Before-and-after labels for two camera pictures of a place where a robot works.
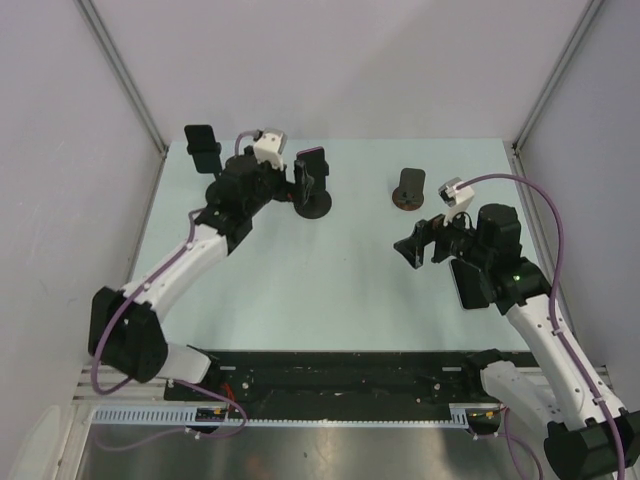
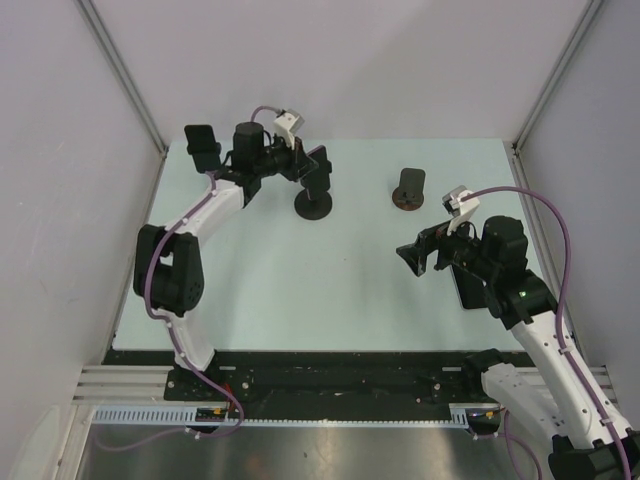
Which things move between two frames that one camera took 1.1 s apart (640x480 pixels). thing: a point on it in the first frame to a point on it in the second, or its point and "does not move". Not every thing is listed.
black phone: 470,285 does not move
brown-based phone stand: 410,193 does not move
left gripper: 292,191 to 298,158
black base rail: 341,378 does not move
